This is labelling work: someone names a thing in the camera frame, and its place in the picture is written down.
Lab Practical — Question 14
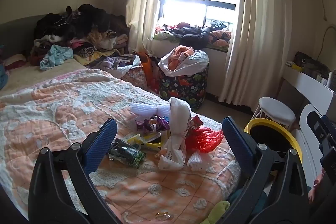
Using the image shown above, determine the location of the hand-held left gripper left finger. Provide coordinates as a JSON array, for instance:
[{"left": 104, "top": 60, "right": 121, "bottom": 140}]
[{"left": 28, "top": 118, "right": 124, "bottom": 224}]

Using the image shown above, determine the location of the dark green snack packet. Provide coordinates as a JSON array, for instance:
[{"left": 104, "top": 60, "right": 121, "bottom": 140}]
[{"left": 108, "top": 139, "right": 146, "bottom": 168}]

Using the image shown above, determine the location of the red plastic bag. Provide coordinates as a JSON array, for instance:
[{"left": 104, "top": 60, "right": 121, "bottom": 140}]
[{"left": 185, "top": 127, "right": 223, "bottom": 153}]

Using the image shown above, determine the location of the small yellow box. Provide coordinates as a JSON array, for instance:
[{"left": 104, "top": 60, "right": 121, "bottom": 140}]
[{"left": 286, "top": 61, "right": 302, "bottom": 71}]

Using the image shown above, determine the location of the narrow cream curtain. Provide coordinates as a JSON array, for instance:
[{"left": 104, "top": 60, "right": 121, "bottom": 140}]
[{"left": 125, "top": 0, "right": 171, "bottom": 56}]

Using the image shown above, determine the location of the pink cloth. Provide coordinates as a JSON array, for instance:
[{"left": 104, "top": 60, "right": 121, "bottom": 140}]
[{"left": 3, "top": 54, "right": 27, "bottom": 70}]

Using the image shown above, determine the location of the white striped plastic bag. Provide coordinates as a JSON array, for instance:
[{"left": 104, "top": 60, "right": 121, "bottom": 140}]
[{"left": 187, "top": 151, "right": 208, "bottom": 171}]

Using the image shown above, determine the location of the orange bag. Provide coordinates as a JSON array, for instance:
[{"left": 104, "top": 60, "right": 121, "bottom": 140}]
[{"left": 138, "top": 52, "right": 160, "bottom": 94}]

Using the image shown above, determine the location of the light blue garment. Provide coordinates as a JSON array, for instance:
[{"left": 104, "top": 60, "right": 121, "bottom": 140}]
[{"left": 40, "top": 45, "right": 74, "bottom": 71}]

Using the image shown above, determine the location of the dark bag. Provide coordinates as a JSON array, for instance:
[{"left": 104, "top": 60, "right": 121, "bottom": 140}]
[{"left": 293, "top": 51, "right": 330, "bottom": 75}]

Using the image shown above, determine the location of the grey curved cable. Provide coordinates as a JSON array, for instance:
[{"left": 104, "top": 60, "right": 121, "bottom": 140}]
[{"left": 316, "top": 25, "right": 336, "bottom": 60}]

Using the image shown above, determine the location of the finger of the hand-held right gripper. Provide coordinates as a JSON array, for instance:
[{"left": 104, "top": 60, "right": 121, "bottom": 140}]
[
  {"left": 322, "top": 115, "right": 336, "bottom": 136},
  {"left": 307, "top": 111, "right": 330, "bottom": 144}
]

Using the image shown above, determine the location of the white round stool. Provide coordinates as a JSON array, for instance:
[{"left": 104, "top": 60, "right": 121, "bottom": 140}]
[{"left": 251, "top": 97, "right": 297, "bottom": 132}]

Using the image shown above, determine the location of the white drawer cabinet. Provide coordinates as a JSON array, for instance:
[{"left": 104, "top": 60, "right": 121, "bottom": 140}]
[{"left": 290, "top": 104, "right": 336, "bottom": 188}]

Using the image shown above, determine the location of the yellow rim trash bin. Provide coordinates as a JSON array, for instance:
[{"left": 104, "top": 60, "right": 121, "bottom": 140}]
[{"left": 244, "top": 118, "right": 303, "bottom": 164}]

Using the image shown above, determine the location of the lilac white garment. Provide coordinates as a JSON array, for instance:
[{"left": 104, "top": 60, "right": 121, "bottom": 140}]
[{"left": 101, "top": 54, "right": 141, "bottom": 79}]

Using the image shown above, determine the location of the wide cream curtain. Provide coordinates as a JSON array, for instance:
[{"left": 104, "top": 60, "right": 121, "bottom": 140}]
[{"left": 218, "top": 0, "right": 289, "bottom": 109}]

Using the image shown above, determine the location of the yellow white packet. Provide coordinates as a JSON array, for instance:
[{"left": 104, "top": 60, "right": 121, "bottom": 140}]
[{"left": 127, "top": 132, "right": 168, "bottom": 152}]

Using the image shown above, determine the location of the orange garment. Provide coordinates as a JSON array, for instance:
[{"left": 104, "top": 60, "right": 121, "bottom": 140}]
[{"left": 168, "top": 46, "right": 196, "bottom": 71}]

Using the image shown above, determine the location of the white desk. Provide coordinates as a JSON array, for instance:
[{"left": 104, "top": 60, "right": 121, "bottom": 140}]
[{"left": 277, "top": 67, "right": 336, "bottom": 119}]

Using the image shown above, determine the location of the beige bed sheet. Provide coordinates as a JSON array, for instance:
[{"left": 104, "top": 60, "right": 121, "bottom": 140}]
[{"left": 0, "top": 56, "right": 87, "bottom": 98}]

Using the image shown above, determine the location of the green fleece jacket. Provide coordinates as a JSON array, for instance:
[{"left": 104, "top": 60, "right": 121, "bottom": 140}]
[{"left": 199, "top": 200, "right": 231, "bottom": 224}]

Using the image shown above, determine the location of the orange white tufted blanket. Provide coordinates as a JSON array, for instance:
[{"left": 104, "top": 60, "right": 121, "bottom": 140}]
[{"left": 0, "top": 68, "right": 240, "bottom": 224}]

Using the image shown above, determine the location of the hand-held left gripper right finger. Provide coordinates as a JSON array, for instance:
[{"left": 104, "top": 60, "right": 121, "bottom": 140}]
[{"left": 220, "top": 116, "right": 309, "bottom": 224}]

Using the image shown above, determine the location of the dinosaur print laundry basket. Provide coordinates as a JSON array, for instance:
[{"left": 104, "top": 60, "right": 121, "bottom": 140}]
[{"left": 159, "top": 61, "right": 209, "bottom": 112}]

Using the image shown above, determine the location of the pink floral bag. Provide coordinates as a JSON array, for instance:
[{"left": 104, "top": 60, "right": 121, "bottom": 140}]
[{"left": 121, "top": 67, "right": 149, "bottom": 90}]

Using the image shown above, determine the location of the person's right hand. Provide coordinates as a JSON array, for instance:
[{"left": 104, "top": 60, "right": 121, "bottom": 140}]
[{"left": 308, "top": 170, "right": 327, "bottom": 204}]

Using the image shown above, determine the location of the purple snack wrapper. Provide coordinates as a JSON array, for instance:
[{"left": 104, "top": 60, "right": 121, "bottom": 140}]
[{"left": 135, "top": 116, "right": 170, "bottom": 133}]

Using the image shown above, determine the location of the person's left hand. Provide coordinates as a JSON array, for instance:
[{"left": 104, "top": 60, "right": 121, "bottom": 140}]
[{"left": 155, "top": 212, "right": 175, "bottom": 222}]

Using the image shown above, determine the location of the person's teal trouser leg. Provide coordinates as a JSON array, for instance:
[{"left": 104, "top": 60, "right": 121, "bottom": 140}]
[{"left": 227, "top": 187, "right": 268, "bottom": 224}]

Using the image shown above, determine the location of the clear white plastic bag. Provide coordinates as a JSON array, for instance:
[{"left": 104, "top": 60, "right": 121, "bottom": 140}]
[{"left": 130, "top": 103, "right": 171, "bottom": 118}]

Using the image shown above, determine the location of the heap of windowsill clothes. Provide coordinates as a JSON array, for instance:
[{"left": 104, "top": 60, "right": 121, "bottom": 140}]
[{"left": 155, "top": 20, "right": 233, "bottom": 48}]

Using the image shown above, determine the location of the large white plastic bag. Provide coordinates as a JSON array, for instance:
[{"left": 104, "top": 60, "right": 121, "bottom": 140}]
[{"left": 158, "top": 46, "right": 209, "bottom": 77}]

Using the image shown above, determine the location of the pile of clothes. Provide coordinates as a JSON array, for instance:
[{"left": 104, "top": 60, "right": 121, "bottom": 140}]
[{"left": 29, "top": 4, "right": 130, "bottom": 67}]

